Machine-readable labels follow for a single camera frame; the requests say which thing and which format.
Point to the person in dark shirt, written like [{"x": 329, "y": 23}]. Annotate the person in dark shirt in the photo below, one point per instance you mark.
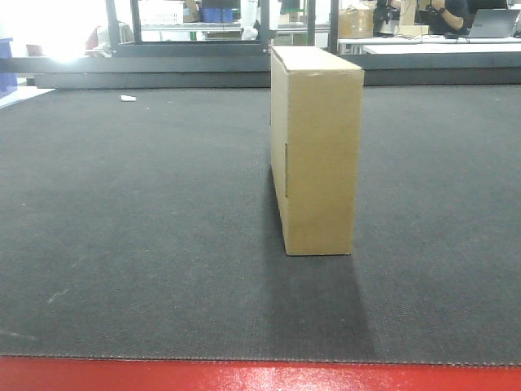
[{"x": 448, "y": 17}]

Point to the white paper scrap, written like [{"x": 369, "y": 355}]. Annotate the white paper scrap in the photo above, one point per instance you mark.
[{"x": 128, "y": 98}]

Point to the white work table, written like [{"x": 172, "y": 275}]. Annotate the white work table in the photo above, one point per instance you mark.
[{"x": 425, "y": 45}]

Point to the red conveyor edge strip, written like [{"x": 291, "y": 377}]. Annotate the red conveyor edge strip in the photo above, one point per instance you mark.
[{"x": 87, "y": 374}]

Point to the black metal conveyor frame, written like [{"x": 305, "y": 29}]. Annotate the black metal conveyor frame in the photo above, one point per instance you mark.
[{"x": 245, "y": 65}]

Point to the brown cardboard box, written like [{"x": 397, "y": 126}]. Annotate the brown cardboard box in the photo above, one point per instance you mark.
[{"x": 315, "y": 122}]

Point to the grey laptop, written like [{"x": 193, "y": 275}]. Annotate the grey laptop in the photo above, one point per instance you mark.
[{"x": 494, "y": 23}]

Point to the background cardboard box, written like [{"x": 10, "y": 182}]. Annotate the background cardboard box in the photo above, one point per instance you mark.
[{"x": 355, "y": 23}]

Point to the dark grey conveyor belt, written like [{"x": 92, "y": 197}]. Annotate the dark grey conveyor belt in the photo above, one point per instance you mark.
[{"x": 150, "y": 230}]

